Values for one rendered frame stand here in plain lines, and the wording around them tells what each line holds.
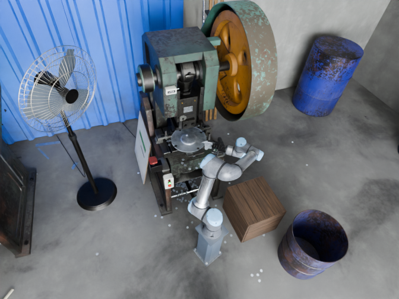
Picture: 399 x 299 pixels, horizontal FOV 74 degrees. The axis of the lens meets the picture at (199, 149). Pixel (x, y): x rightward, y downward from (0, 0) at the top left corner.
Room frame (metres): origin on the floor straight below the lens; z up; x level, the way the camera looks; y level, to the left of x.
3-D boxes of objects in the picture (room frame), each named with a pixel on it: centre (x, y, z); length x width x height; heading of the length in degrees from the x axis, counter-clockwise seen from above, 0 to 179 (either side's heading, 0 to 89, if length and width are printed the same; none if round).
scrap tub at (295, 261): (0.92, -0.96, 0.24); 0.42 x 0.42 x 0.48
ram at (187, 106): (1.59, 0.13, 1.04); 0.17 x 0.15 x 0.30; 24
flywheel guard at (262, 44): (1.86, -0.12, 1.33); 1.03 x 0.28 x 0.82; 24
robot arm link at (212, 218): (0.91, -0.14, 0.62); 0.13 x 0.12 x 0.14; 56
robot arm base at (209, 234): (0.90, -0.15, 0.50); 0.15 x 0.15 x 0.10
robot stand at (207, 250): (0.90, -0.15, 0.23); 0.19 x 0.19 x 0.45; 43
